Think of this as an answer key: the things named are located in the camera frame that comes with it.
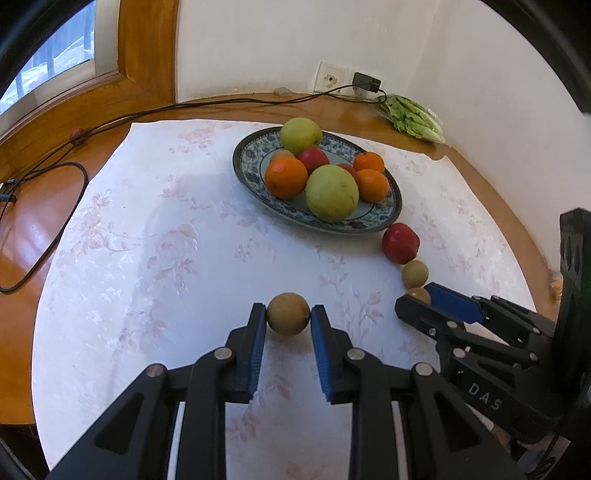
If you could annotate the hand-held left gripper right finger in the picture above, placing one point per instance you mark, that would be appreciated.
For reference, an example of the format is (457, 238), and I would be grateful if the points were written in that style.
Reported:
(321, 364)

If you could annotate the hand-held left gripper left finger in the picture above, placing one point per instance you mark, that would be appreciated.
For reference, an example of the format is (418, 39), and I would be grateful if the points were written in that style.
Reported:
(256, 364)

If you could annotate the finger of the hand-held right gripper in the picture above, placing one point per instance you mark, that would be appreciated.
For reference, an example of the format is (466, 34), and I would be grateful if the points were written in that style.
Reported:
(415, 311)
(455, 302)

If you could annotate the small orange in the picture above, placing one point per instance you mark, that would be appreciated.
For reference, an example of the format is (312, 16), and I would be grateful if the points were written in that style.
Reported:
(369, 162)
(374, 185)

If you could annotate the large green apple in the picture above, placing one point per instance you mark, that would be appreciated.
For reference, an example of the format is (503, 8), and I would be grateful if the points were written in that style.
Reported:
(332, 193)

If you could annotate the large orange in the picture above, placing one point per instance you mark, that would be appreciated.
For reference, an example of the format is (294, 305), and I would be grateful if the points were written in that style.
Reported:
(286, 177)

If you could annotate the blue patterned porcelain plate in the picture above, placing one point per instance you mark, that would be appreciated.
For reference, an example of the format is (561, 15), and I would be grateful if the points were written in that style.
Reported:
(249, 157)

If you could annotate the small green apple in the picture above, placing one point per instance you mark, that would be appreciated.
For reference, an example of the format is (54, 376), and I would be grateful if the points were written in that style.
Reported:
(300, 134)

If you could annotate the red apple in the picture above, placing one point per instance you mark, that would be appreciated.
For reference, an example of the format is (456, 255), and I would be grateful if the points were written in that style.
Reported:
(315, 158)
(347, 169)
(400, 242)

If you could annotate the white floral tablecloth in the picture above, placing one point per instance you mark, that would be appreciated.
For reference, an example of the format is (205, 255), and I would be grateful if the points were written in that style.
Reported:
(161, 240)

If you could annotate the bagged romaine lettuce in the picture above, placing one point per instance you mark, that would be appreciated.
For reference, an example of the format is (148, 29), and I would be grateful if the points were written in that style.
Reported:
(413, 117)

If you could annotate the black plug-in charger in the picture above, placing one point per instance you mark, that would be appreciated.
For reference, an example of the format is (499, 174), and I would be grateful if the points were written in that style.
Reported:
(367, 82)

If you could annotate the small grey clip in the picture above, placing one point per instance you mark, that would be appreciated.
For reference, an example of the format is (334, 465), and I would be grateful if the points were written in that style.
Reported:
(282, 91)

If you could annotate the wooden framed window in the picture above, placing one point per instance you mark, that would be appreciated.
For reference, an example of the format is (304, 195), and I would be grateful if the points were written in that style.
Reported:
(55, 50)

